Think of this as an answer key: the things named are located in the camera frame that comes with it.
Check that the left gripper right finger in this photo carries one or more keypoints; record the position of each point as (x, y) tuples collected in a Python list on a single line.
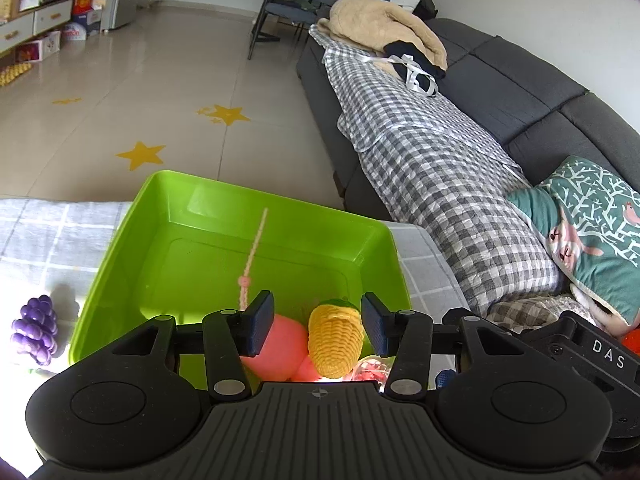
[(406, 336)]

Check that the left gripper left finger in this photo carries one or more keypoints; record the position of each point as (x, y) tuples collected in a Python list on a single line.
[(230, 334)]

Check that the yellow toy corn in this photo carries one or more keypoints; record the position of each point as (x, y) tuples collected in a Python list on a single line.
[(335, 338)]

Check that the clear pink bead ball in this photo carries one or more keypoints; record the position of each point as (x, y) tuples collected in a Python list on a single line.
[(373, 369)]

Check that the pink round toy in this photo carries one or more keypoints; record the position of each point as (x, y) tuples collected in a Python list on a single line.
[(284, 356)]

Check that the green plastic storage bin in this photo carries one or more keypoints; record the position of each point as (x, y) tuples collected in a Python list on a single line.
[(186, 241)]

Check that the green patterned cushion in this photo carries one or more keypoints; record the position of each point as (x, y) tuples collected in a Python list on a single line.
[(588, 220)]

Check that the grey plaid sofa cover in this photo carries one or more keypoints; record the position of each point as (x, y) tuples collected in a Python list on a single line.
[(432, 166)]

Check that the purple toy grapes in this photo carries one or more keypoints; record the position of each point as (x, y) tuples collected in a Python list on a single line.
[(34, 332)]

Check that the dark grey sofa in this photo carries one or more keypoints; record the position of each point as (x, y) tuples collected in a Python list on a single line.
[(536, 113)]

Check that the beige blanket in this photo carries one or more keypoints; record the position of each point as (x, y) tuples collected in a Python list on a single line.
[(373, 24)]

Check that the white TV cabinet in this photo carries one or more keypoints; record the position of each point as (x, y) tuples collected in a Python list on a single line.
[(33, 23)]

